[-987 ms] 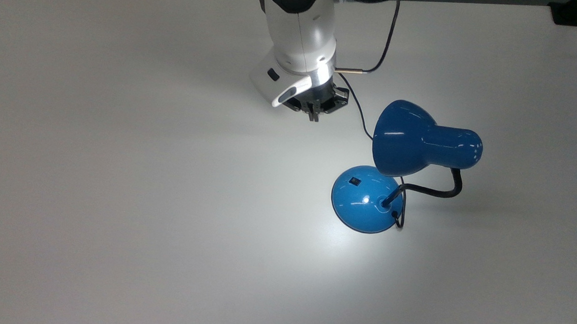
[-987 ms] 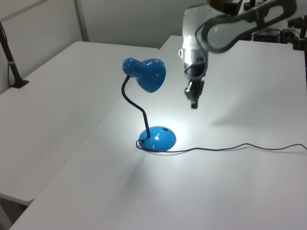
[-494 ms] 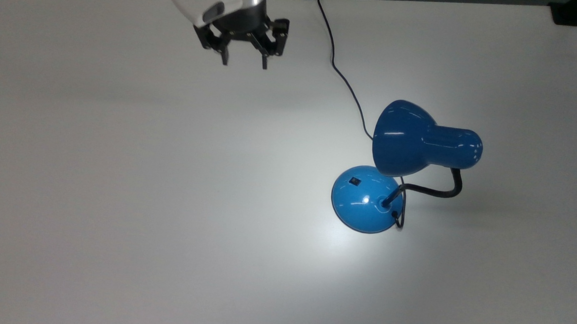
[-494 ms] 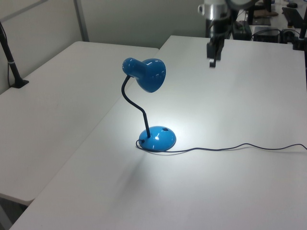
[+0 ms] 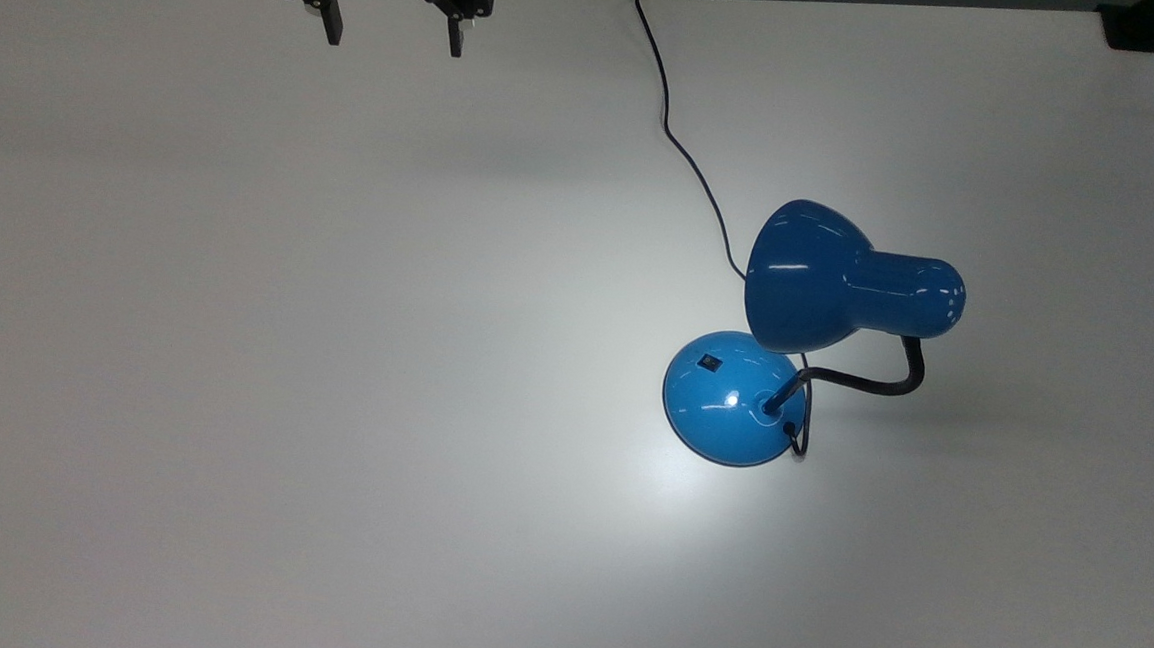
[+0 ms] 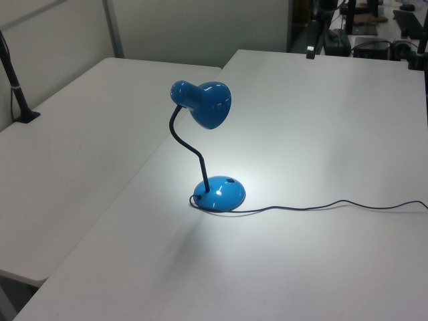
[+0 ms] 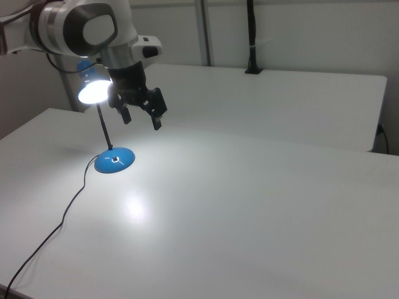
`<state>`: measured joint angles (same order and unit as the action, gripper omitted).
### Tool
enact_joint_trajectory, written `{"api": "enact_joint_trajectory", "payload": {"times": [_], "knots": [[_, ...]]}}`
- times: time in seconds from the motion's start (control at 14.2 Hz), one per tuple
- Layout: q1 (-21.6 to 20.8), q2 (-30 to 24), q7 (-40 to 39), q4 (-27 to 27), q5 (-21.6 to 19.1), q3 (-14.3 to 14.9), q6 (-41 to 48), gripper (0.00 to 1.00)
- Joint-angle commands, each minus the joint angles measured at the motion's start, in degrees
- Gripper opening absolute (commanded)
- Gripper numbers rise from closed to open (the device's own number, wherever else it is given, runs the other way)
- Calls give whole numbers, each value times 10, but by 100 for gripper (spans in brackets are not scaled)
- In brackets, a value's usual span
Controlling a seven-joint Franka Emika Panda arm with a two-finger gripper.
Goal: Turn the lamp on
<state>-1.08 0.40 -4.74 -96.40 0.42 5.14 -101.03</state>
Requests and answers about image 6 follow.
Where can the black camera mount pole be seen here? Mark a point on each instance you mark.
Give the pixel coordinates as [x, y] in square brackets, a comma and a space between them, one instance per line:
[16, 90]

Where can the black clamp stand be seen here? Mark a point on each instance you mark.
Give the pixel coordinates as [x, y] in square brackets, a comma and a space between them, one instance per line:
[417, 57]

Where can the black electronics box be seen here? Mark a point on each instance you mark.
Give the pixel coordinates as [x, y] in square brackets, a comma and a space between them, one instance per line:
[371, 48]

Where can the grey metal partition post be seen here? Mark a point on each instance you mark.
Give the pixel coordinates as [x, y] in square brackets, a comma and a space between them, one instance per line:
[113, 30]

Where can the white rounded-corner side table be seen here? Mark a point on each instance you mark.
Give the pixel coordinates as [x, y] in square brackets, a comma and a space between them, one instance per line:
[83, 150]

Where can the blue gooseneck desk lamp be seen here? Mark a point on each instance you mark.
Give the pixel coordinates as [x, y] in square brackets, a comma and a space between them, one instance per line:
[217, 194]

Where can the black monitor stand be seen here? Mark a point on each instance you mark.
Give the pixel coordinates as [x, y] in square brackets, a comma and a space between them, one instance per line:
[351, 16]

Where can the black pole with white tag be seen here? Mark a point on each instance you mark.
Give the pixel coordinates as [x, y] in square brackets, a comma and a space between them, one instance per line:
[313, 36]

